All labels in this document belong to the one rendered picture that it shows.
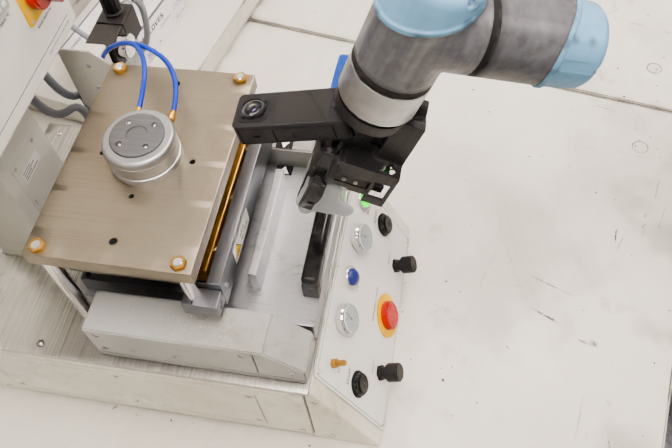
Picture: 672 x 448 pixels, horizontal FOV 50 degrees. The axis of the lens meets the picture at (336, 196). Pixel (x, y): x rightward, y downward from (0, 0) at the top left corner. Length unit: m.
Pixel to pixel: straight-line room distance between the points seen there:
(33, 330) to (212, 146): 0.33
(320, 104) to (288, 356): 0.29
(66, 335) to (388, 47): 0.56
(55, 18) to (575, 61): 0.57
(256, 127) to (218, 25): 0.77
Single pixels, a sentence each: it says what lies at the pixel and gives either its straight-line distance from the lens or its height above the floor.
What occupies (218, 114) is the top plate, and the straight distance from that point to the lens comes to 0.83.
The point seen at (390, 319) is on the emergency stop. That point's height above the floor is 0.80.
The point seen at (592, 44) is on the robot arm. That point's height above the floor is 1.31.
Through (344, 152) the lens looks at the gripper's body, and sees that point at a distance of 0.68.
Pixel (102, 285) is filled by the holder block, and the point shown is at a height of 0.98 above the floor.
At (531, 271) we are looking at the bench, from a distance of 1.12.
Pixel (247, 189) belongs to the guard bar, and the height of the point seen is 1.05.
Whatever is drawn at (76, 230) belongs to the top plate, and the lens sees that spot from 0.78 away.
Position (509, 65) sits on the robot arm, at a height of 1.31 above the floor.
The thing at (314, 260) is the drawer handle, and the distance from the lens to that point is 0.82.
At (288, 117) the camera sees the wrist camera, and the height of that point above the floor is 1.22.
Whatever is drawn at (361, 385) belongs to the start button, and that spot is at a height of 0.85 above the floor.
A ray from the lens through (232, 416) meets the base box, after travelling 1.00.
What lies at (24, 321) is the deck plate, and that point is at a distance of 0.97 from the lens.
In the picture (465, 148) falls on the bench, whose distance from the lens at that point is 1.24.
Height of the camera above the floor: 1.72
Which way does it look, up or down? 55 degrees down
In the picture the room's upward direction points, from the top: 6 degrees counter-clockwise
